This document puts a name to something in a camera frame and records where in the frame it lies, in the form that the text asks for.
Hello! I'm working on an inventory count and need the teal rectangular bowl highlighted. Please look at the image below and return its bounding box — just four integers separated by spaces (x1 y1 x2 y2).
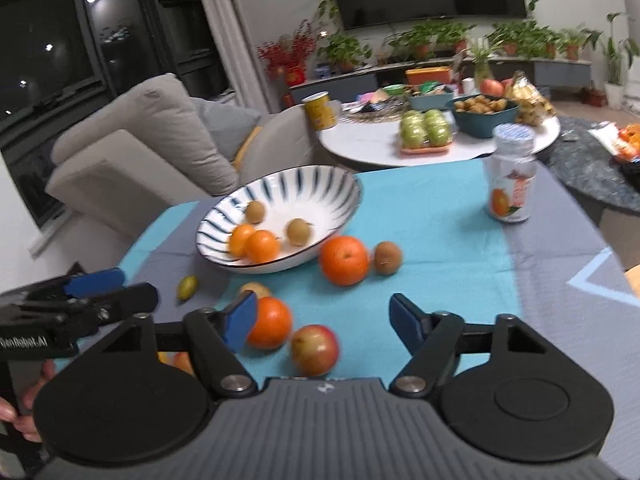
407 91 453 111

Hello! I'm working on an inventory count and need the person's left hand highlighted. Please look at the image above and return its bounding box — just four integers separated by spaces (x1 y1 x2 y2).
0 361 58 444

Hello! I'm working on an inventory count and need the glass vase with grass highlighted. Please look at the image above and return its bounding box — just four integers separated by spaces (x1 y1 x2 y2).
467 37 503 81

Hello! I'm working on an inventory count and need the orange bag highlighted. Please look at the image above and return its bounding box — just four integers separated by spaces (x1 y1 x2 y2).
612 122 640 161

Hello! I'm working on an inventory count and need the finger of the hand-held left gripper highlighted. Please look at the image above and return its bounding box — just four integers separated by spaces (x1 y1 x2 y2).
22 282 160 338
20 262 127 300

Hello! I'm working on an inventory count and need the blue striped white bowl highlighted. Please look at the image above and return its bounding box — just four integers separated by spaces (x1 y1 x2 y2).
196 165 363 275

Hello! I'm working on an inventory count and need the large orange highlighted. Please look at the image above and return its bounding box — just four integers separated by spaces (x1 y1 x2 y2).
319 236 370 287

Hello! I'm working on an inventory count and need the orange box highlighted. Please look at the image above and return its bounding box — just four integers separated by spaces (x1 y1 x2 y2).
405 66 451 86

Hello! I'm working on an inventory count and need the pale brown fruit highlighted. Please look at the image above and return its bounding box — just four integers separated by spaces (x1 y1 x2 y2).
238 282 273 301

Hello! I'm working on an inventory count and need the yellow can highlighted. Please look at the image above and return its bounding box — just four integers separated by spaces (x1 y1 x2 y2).
301 91 343 132

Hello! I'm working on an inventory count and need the pile of small brown fruits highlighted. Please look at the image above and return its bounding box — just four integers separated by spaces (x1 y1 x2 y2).
454 95 508 113

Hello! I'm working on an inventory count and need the white curtain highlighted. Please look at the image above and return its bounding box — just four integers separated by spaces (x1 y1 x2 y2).
190 0 281 116

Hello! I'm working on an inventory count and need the grey cushion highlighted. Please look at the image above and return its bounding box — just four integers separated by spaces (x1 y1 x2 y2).
187 97 263 161

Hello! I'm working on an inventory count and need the dark marble round table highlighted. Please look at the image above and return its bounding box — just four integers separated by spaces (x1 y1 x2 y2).
542 115 640 211

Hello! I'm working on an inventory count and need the small potted plant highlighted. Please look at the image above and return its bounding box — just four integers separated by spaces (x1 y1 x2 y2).
580 82 608 106

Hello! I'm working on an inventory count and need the grey television console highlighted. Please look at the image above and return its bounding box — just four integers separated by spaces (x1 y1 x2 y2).
290 57 593 106

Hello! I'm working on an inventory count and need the dark framed window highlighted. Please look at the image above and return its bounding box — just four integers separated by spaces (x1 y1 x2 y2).
0 0 236 226

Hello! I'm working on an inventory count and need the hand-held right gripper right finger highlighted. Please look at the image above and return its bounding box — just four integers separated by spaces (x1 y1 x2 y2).
389 293 556 396

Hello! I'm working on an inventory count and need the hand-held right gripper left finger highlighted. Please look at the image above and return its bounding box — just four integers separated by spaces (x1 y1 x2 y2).
89 291 259 396

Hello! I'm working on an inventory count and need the red berry plant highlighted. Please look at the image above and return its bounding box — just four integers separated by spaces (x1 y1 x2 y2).
256 20 318 81

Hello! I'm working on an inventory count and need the black cloth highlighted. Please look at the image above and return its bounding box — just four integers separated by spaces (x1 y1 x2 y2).
612 155 640 191

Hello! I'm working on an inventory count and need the white round table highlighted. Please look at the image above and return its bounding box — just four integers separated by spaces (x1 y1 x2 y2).
318 105 561 168

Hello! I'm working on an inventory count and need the wooden furniture edge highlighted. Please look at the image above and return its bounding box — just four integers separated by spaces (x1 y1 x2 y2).
625 265 640 306

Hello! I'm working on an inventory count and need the orange tray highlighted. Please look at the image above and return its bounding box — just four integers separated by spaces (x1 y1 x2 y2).
400 141 453 155

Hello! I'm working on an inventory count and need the yellow cushion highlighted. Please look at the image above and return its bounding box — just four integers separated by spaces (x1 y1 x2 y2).
231 125 263 171

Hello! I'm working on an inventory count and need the red yellow apple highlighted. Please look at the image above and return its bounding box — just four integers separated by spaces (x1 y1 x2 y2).
291 324 341 377

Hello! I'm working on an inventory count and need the white paper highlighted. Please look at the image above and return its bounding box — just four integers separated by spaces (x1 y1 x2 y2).
587 121 621 153

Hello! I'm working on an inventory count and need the tall plant in white pot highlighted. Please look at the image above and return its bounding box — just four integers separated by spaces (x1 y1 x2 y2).
585 10 640 108

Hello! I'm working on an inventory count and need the green potted plant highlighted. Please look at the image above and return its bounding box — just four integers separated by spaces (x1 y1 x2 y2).
317 32 373 73
557 25 596 61
487 20 561 58
435 17 476 53
385 20 441 61

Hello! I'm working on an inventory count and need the beige armchair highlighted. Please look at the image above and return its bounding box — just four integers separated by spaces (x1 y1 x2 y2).
45 72 321 256

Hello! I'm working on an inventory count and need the pile of snack packets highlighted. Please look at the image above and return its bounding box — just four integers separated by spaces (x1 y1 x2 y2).
342 87 408 120

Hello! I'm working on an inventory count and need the clear bottle with orange label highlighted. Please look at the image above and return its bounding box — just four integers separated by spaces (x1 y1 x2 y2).
487 123 538 223

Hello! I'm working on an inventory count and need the bunch of bananas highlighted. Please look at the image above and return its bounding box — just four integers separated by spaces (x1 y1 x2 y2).
502 70 543 106

